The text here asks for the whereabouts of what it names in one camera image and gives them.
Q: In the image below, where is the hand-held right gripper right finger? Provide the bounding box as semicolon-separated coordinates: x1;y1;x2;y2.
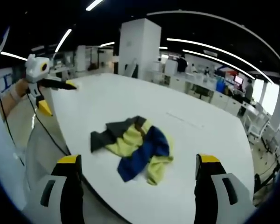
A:
194;153;258;224

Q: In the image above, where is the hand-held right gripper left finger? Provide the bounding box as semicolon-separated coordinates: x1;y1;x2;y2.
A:
23;154;85;224

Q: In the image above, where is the yellow blue grey garment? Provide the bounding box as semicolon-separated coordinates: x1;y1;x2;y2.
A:
90;115;174;186

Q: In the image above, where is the person's left hand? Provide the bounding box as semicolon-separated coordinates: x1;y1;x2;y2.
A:
14;78;30;99

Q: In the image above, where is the ceiling light strip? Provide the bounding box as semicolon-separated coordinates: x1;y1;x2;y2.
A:
0;51;28;62
54;28;73;53
182;49;274;84
98;41;116;48
166;37;257;80
85;0;104;11

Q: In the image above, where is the dark stand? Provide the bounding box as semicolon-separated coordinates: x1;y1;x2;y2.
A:
253;161;280;196

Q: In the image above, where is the person's white clothing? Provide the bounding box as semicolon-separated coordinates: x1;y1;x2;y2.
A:
0;44;28;212

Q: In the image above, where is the group of white chairs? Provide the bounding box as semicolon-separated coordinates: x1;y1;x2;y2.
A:
244;101;280;152

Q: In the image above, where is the white square pillar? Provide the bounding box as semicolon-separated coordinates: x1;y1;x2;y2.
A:
118;18;162;80

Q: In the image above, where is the blue bin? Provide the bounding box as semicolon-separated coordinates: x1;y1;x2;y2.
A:
215;77;226;93

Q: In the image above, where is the row of white cabinets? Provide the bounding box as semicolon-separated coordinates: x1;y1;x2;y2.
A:
151;67;243;116

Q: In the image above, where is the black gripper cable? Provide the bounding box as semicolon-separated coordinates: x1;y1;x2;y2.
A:
26;92;71;156

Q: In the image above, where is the thin black cable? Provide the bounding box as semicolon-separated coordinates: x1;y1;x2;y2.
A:
0;69;25;167

